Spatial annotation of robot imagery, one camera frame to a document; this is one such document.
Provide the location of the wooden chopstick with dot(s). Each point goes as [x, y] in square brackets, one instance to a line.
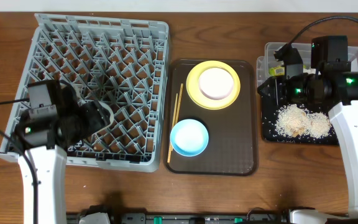
[173, 123]
[179, 102]

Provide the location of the light blue bowl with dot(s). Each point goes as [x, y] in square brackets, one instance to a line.
[189, 137]

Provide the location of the rice food waste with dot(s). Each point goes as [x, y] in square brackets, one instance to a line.
[295, 121]

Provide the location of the white bowl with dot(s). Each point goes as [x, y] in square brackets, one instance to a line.
[216, 83]

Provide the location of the green snack wrapper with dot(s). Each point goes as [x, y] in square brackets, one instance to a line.
[276, 71]

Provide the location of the black waste tray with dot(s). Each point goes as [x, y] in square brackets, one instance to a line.
[269, 114]

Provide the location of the grey plastic dishwasher rack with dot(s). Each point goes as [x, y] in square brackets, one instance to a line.
[120, 62]

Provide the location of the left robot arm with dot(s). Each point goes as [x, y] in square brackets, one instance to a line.
[54, 122]

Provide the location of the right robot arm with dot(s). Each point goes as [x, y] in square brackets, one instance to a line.
[334, 86]

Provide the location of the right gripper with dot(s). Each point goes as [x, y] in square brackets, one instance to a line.
[276, 90]

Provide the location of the clear plastic bin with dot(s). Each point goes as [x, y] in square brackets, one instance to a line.
[268, 61]

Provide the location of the yellow round plate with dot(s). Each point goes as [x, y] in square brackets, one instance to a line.
[196, 95]

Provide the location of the dark brown serving tray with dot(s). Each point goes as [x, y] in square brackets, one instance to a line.
[232, 147]

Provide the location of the right wooden chopstick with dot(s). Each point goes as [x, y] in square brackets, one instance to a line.
[179, 102]

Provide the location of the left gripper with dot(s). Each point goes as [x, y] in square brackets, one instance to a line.
[96, 113]

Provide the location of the left wooden chopstick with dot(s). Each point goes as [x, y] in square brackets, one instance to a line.
[173, 123]

